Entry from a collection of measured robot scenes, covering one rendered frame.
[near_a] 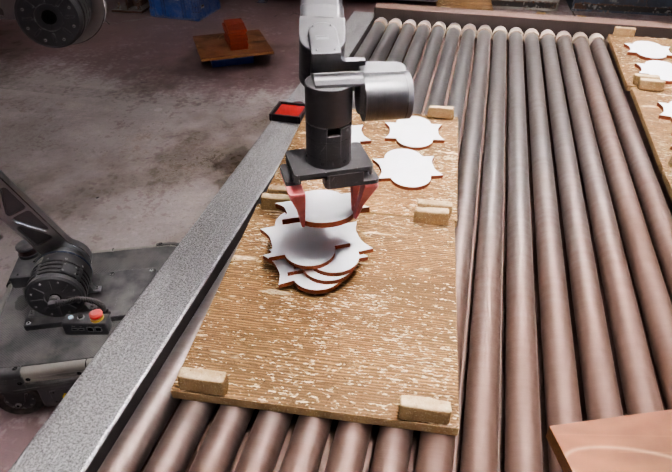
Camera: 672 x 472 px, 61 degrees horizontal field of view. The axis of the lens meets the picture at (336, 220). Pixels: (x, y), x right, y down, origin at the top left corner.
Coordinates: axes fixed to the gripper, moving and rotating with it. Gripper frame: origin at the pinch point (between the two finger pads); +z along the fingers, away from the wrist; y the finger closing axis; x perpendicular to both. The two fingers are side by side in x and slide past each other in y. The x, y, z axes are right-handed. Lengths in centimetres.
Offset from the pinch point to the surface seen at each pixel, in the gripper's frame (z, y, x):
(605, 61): 14, 100, 71
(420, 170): 11.5, 24.8, 25.3
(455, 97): 14, 48, 60
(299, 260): 8.1, -4.1, 1.1
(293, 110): 13, 7, 61
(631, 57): 12, 106, 68
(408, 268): 12.2, 12.7, -0.2
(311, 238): 8.2, -1.2, 5.8
